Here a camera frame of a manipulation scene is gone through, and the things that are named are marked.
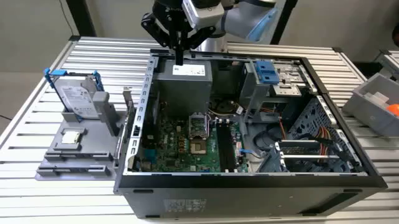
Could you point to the green motherboard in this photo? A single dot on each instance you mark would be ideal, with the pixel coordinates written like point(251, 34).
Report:
point(168, 149)

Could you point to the grey parts rack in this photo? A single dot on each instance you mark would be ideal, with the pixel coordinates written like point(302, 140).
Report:
point(94, 144)

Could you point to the black cooler fan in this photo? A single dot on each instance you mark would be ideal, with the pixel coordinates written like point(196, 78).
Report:
point(224, 107)

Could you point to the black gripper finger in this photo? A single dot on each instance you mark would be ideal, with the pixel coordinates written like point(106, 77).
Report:
point(160, 35)
point(196, 38)

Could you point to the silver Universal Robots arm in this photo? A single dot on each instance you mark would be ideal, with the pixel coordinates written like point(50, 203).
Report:
point(236, 21)

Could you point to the grey power supply unit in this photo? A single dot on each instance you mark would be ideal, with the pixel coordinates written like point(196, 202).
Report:
point(183, 93)

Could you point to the graphics card with metal bracket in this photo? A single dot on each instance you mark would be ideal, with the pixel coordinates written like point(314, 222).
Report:
point(130, 112)

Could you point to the grey metal drive cage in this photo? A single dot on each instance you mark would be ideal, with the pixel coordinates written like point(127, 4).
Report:
point(252, 93)

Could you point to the CPU socket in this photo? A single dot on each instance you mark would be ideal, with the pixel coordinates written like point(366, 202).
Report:
point(199, 148)

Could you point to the black RAM slot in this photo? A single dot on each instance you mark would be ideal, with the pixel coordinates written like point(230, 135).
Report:
point(223, 144)
point(230, 144)

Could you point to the silver hard disk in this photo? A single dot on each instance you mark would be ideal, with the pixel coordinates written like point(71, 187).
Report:
point(76, 98)

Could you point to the white block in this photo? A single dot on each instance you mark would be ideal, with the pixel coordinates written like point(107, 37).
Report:
point(378, 98)

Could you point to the black open PC case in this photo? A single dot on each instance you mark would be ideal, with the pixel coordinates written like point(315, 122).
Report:
point(250, 200)

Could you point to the blue disk carrier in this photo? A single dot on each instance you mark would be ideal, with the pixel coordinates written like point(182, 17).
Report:
point(58, 73)

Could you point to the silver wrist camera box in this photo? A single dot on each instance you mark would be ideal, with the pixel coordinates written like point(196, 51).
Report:
point(204, 14)

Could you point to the blue expansion slot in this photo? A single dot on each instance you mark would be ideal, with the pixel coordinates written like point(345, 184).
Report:
point(150, 155)

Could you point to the orange ball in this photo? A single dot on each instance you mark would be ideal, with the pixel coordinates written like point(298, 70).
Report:
point(393, 109)

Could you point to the blue plastic drive latch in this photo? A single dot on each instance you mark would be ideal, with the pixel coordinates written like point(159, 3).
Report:
point(266, 72)

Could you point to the silver disk bay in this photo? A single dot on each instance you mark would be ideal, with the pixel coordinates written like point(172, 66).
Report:
point(299, 142)

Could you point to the grey plastic bin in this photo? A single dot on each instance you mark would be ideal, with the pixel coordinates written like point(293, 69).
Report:
point(371, 116)

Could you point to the silver CPU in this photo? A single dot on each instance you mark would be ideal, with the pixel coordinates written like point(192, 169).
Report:
point(71, 137)

